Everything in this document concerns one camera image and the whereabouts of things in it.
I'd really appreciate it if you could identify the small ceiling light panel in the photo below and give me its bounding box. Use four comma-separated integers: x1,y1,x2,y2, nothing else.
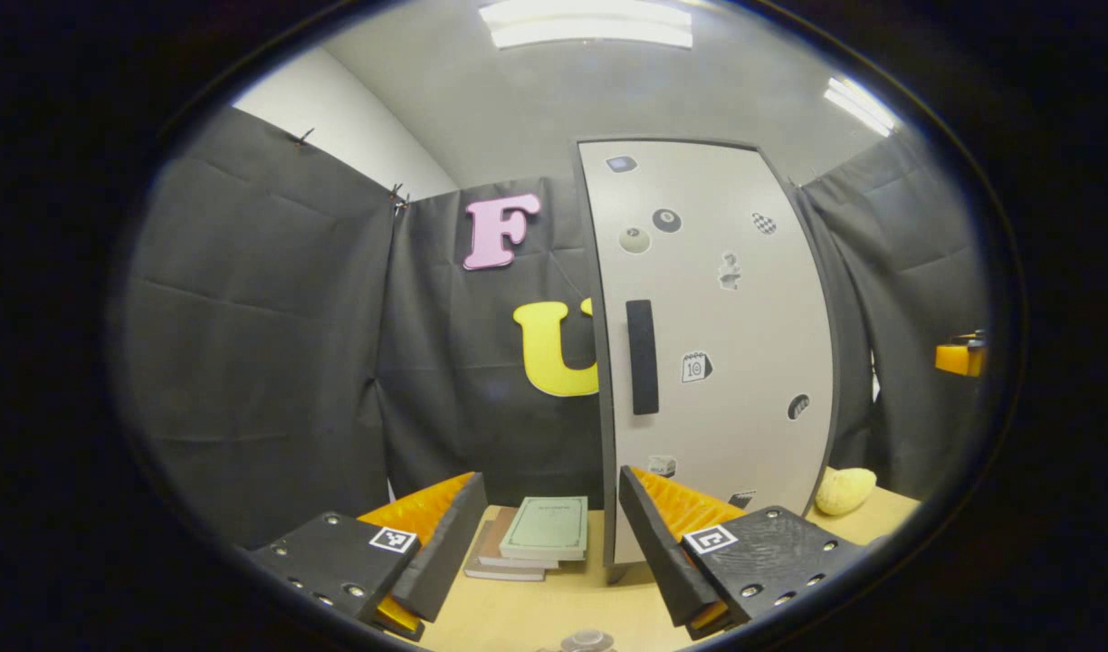
823,74,900,138

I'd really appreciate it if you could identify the brown book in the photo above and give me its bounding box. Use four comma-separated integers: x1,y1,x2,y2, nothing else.
476,506,560,572

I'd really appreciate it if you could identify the black cabinet door handle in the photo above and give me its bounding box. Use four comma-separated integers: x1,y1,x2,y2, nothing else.
625,299,661,417

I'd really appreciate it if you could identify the black backdrop cloth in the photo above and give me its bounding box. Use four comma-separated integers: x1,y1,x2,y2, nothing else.
122,104,987,549

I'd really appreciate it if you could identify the beige cabinet door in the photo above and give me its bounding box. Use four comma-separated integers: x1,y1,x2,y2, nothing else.
577,138,836,568

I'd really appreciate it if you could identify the yellow bread bun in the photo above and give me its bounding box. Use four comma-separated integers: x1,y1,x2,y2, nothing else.
814,465,878,518

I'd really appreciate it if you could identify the large ceiling light panel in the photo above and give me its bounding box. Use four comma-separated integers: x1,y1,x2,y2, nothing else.
478,0,694,50

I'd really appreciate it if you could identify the green notebook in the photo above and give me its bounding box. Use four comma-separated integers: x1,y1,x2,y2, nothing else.
499,495,589,562

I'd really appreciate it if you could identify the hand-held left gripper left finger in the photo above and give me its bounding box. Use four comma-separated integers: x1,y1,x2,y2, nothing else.
249,470,490,642

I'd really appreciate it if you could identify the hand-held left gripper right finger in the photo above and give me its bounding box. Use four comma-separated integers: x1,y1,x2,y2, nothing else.
616,465,870,641

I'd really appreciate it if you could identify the dark grey cabinet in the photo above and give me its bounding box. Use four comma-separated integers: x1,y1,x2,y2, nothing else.
572,136,846,585

